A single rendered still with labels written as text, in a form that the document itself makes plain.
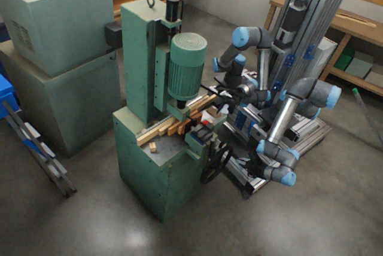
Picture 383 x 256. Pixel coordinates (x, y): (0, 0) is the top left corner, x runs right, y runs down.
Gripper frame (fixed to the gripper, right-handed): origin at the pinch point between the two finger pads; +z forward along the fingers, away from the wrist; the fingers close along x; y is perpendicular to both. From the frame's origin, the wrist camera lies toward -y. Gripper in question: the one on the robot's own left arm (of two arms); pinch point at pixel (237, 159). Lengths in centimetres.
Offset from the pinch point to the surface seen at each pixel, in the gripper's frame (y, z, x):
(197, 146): -18.4, 10.0, -19.0
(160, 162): -19.4, 18.2, -40.0
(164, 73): -62, 20, -18
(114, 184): 32, 108, -42
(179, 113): -35.6, 23.1, -14.9
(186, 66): -66, 2, -18
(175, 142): -21.6, 22.1, -24.5
